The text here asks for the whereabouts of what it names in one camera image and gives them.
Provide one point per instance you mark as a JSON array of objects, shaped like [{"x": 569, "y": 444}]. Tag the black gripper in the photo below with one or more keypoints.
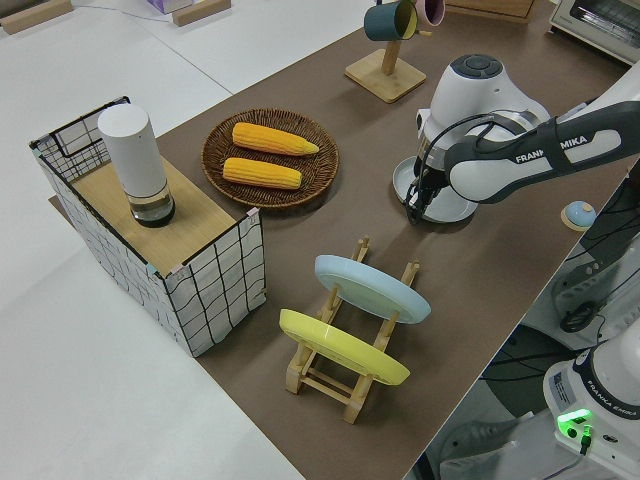
[{"x": 434, "y": 167}]

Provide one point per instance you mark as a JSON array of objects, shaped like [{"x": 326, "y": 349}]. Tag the gray round plate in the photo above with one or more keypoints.
[{"x": 402, "y": 182}]

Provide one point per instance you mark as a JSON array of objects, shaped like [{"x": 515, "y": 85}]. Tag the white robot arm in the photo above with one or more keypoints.
[{"x": 480, "y": 100}]

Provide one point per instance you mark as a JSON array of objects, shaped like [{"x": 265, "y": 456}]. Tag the light blue plate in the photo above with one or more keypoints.
[{"x": 372, "y": 290}]

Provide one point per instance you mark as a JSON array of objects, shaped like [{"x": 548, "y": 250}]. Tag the yellow plate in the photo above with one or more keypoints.
[{"x": 340, "y": 345}]

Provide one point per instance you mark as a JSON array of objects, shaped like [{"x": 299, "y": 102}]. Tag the wooden plate rack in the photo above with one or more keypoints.
[{"x": 325, "y": 387}]

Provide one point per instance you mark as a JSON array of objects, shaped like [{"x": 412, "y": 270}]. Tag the brown table mat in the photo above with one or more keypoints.
[{"x": 475, "y": 280}]

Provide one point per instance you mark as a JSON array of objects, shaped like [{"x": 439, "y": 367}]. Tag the brown wicker basket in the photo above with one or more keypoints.
[{"x": 320, "y": 175}]

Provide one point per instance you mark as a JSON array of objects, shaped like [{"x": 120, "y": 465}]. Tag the wooden mug tree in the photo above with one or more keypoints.
[{"x": 387, "y": 80}]

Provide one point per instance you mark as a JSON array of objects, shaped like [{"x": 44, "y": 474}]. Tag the blue service bell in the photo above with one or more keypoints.
[{"x": 577, "y": 215}]

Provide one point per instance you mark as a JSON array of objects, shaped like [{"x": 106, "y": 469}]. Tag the yellow corn cob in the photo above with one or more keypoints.
[
  {"x": 262, "y": 173},
  {"x": 275, "y": 139}
]

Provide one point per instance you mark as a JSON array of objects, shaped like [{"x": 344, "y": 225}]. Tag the dark teal mug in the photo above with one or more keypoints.
[{"x": 382, "y": 22}]

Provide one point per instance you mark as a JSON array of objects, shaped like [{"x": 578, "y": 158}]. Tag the pink mug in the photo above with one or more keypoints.
[{"x": 431, "y": 11}]

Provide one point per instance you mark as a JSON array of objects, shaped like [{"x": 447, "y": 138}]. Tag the gray chair base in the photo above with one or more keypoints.
[{"x": 480, "y": 440}]

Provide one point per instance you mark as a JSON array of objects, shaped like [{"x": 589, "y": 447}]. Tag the white toaster oven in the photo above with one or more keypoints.
[{"x": 595, "y": 25}]

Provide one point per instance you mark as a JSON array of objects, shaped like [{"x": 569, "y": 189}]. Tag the white cylindrical bottle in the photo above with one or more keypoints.
[{"x": 135, "y": 160}]

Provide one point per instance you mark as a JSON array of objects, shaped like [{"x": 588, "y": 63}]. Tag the plain wooden block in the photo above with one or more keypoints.
[
  {"x": 30, "y": 17},
  {"x": 200, "y": 12}
]

